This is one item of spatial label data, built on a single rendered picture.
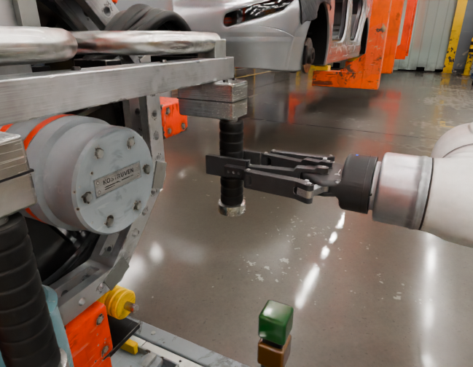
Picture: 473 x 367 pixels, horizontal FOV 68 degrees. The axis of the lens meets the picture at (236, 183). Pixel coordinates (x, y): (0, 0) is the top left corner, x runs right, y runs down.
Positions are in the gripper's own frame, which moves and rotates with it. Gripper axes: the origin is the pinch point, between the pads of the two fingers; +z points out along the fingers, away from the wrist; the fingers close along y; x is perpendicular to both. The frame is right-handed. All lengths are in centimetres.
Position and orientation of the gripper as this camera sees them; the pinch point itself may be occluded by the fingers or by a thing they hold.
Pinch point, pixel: (232, 162)
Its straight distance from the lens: 53.3
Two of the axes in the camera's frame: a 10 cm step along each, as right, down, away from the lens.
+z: -9.0, -1.7, 4.1
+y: 4.4, -3.4, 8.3
